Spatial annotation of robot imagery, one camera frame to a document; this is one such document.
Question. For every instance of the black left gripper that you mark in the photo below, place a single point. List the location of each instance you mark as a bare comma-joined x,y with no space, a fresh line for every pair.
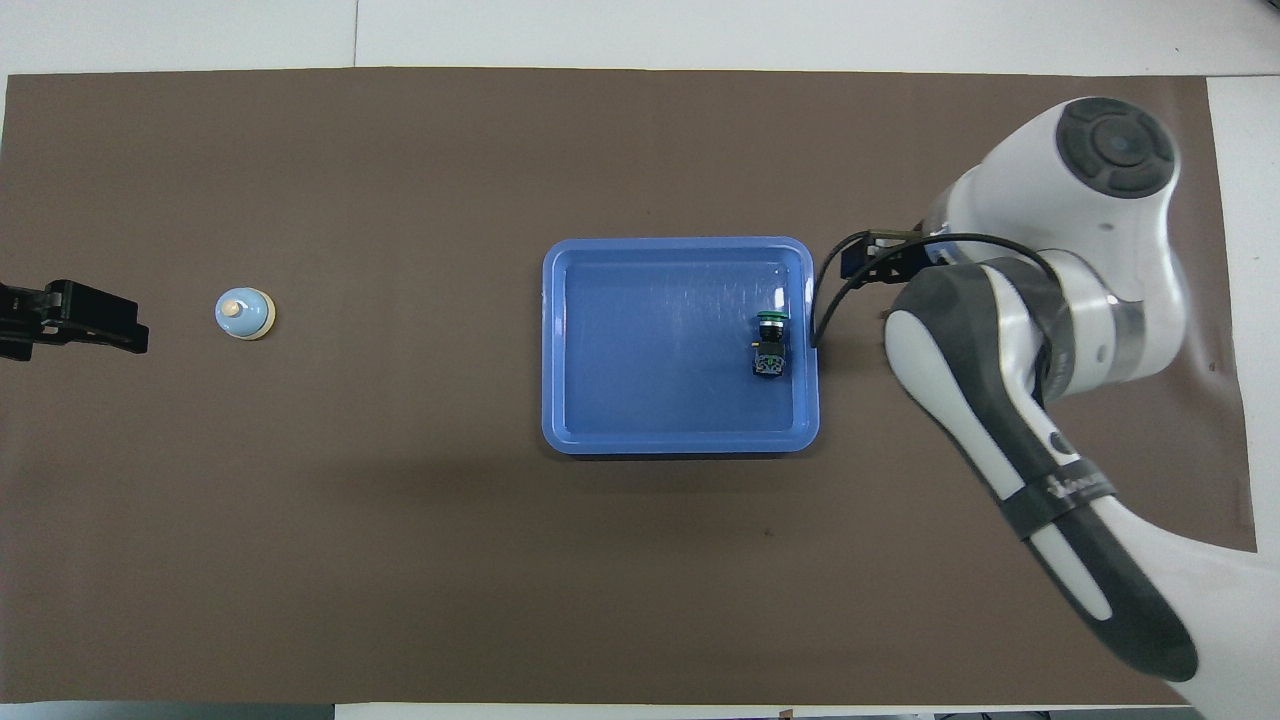
90,312

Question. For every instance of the light blue service bell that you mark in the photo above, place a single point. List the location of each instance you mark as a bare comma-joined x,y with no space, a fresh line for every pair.
243,315

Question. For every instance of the green push button switch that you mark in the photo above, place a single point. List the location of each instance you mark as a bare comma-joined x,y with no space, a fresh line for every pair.
769,358

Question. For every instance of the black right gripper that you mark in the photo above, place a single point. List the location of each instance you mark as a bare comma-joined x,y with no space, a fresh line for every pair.
895,262

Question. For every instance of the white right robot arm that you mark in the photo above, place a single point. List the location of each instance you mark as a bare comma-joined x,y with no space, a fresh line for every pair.
1100,200

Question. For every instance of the blue plastic tray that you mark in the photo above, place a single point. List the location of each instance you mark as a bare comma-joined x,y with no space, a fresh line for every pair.
660,380

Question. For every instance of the brown table mat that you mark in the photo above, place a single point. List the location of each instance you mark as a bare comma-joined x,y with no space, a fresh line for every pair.
400,550

